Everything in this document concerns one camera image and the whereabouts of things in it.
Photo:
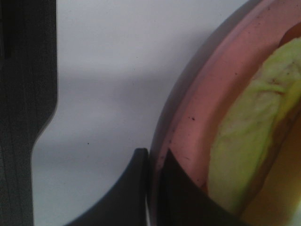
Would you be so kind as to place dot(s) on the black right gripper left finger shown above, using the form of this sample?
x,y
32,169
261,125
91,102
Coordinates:
x,y
125,203

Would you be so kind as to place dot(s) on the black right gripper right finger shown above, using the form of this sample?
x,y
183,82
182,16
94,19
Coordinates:
x,y
182,203

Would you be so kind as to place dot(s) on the sandwich with lettuce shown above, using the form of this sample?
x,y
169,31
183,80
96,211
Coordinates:
x,y
255,159

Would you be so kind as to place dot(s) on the pink round plate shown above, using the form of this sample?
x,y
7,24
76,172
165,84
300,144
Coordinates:
x,y
211,81

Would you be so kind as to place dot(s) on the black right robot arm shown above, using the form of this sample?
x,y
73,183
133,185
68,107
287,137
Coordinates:
x,y
88,94

